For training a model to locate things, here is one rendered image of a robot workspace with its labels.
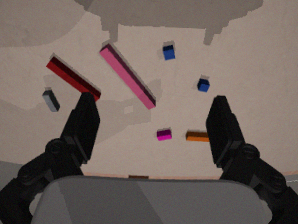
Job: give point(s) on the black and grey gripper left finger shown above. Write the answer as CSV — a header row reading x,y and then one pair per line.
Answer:
x,y
62,157

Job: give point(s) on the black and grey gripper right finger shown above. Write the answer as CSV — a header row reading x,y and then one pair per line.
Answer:
x,y
241,162

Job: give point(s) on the orange rod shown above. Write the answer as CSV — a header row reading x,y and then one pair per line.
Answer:
x,y
197,136

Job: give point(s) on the pink rod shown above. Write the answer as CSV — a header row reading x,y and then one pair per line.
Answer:
x,y
119,66

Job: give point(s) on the small blue cube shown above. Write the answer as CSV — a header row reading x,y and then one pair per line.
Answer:
x,y
168,52
203,85

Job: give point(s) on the grey rod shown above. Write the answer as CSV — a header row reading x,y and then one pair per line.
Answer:
x,y
51,101

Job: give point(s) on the dark red rod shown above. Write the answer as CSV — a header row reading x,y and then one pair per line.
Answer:
x,y
72,78

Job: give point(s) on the magenta rod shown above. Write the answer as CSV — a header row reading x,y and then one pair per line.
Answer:
x,y
164,134

